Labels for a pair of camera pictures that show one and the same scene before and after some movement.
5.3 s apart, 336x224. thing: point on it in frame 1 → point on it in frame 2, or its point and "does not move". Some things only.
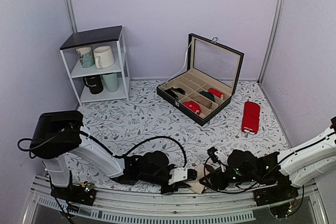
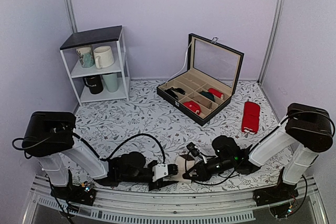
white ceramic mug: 104,57 does not move
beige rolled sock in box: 203,100 does not move
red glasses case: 251,120 does not move
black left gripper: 175,187 → 160,184
